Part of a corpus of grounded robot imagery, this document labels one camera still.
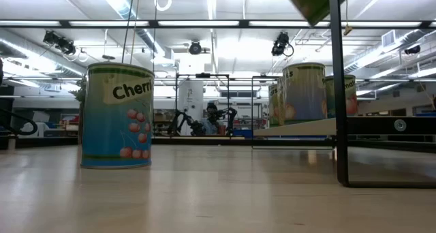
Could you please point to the green plant in ribbed pot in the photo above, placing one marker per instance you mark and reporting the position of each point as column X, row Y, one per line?
column 80, row 90

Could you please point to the Pears tin can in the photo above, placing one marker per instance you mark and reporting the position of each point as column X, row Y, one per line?
column 273, row 107

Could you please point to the white ceiling vent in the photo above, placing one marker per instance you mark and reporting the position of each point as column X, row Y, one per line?
column 388, row 38

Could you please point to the wooden shelf with black frame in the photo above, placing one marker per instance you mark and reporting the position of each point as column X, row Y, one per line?
column 340, row 90

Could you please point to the black ceiling device cluster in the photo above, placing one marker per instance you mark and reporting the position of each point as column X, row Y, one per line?
column 59, row 42

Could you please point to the small black ceiling device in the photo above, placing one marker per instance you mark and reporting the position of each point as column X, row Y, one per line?
column 413, row 49

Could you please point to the black background robot arm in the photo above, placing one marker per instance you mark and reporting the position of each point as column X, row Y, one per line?
column 185, row 122
column 230, row 117

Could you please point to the Tomatoes tin can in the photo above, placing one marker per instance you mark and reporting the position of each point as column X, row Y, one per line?
column 352, row 100

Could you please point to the yellow hanging hook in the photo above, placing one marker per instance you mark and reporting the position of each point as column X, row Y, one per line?
column 347, row 30

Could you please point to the Oranges tin can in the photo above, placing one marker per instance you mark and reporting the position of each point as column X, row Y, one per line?
column 310, row 4

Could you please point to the black aluminium table frame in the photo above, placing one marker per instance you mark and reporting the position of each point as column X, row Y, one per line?
column 51, row 141

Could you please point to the thin black station frame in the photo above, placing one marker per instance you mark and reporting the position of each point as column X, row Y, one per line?
column 203, row 75

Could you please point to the round black ceiling camera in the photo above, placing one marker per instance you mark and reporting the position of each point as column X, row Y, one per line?
column 195, row 48

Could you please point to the Cherries tin can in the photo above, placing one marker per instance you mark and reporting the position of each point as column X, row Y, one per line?
column 116, row 131

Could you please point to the Peaches tin can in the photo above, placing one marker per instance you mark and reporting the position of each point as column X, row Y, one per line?
column 303, row 96

